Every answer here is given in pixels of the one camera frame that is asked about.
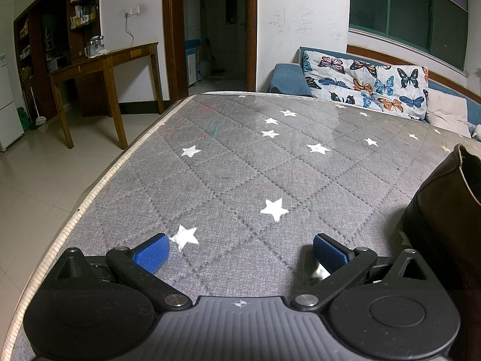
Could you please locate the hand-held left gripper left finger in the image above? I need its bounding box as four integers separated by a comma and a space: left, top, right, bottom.
54, 233, 190, 311

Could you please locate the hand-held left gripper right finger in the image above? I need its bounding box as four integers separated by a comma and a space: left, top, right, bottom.
291, 233, 433, 311

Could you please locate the brown leather shoe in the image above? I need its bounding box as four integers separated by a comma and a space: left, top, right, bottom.
400, 143, 481, 294

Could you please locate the grey star-print table cover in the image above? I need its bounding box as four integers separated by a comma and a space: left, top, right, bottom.
9, 92, 481, 361

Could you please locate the white broom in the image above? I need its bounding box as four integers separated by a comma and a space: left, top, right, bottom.
30, 86, 49, 126

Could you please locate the butterfly print pillow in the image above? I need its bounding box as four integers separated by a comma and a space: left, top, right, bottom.
301, 50, 430, 121

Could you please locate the blue sofa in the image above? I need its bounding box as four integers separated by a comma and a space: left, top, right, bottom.
268, 47, 481, 138

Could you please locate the beige pillow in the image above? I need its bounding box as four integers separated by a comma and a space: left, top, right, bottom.
426, 89, 472, 138

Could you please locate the blue white cabinet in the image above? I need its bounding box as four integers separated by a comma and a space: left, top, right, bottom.
184, 39, 200, 87

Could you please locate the wooden side table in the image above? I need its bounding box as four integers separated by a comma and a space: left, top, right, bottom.
49, 42, 166, 150

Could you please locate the white refrigerator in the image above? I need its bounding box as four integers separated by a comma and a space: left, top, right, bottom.
0, 0, 25, 153

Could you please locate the wooden shelf unit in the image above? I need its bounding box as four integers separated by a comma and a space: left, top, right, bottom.
14, 0, 101, 121

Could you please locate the green-framed window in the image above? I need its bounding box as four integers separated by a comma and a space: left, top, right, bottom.
349, 0, 470, 74

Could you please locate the wooden door frame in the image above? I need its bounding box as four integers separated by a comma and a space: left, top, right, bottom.
161, 0, 258, 111

